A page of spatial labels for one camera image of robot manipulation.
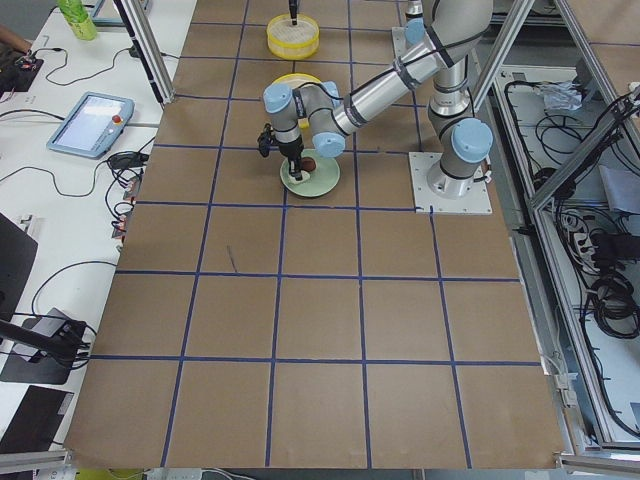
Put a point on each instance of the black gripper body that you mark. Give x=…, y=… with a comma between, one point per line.
x=290, y=149

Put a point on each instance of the black camera stand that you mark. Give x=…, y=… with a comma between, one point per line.
x=45, y=348

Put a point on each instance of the yellow steamer basket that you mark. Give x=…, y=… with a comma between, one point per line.
x=290, y=41
x=295, y=80

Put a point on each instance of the green plastic bottle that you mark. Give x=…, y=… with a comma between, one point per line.
x=78, y=19

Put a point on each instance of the aluminium frame post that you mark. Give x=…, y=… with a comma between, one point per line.
x=138, y=27

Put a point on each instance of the white bun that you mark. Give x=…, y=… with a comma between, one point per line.
x=306, y=177

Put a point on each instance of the black laptop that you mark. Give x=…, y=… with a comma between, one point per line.
x=37, y=420

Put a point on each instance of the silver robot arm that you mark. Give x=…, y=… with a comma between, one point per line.
x=438, y=52

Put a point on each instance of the mint green plate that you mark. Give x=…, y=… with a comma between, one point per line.
x=321, y=180

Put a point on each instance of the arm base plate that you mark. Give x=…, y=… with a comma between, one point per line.
x=410, y=41
x=434, y=192

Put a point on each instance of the brown bun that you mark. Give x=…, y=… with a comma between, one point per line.
x=308, y=164

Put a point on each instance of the teach pendant tablet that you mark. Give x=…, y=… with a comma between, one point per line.
x=92, y=126

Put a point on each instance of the aluminium side frame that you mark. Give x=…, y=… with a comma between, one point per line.
x=561, y=79

